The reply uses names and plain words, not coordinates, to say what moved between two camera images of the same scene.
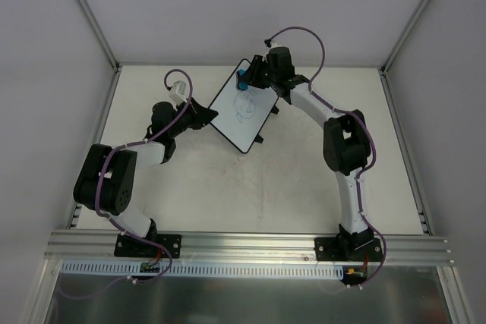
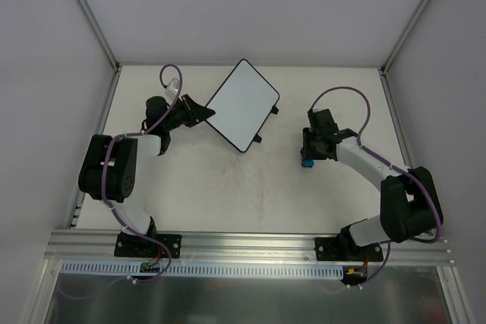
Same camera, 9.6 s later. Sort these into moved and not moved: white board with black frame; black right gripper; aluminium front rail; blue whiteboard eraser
Moved: black right gripper; blue whiteboard eraser
Not moved: white board with black frame; aluminium front rail
